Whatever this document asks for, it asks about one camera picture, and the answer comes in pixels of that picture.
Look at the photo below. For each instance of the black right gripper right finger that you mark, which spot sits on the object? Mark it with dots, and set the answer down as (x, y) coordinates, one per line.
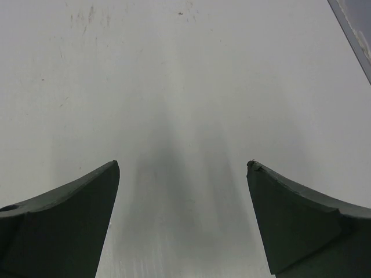
(306, 233)

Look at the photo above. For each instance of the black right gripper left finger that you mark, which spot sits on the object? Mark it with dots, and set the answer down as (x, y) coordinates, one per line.
(60, 233)

